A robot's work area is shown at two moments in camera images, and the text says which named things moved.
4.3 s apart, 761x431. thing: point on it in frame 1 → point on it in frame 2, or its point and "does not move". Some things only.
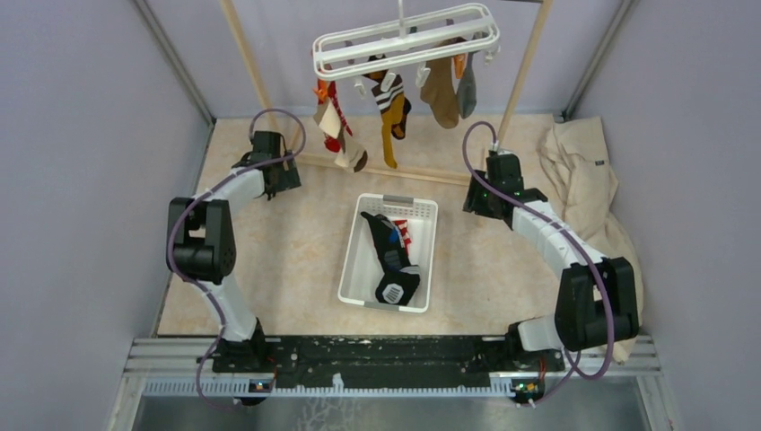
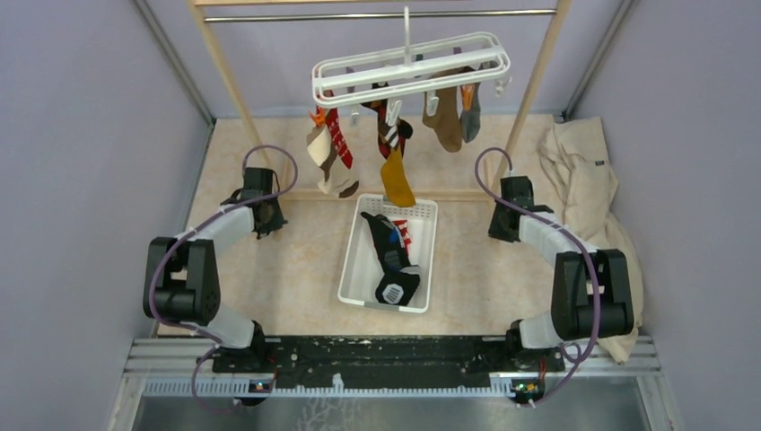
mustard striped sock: x=395 y=107 → x=393 y=171
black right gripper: x=473 y=202 → x=494 y=230
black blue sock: x=399 y=280 does not move
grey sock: x=467 y=94 → x=470 y=119
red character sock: x=402 y=224 does not move
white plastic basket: x=361 y=269 does not move
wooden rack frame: x=341 y=163 → x=512 y=131
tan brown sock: x=439 y=91 → x=447 y=122
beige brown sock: x=352 y=157 → x=324 y=153
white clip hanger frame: x=409 y=41 → x=407 y=74
